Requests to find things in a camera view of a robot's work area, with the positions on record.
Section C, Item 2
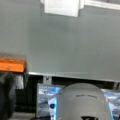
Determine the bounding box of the white cable with adapter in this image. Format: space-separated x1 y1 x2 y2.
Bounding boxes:
40 0 120 18

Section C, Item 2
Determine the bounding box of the orange block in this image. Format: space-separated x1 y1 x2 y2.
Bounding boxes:
0 58 26 72

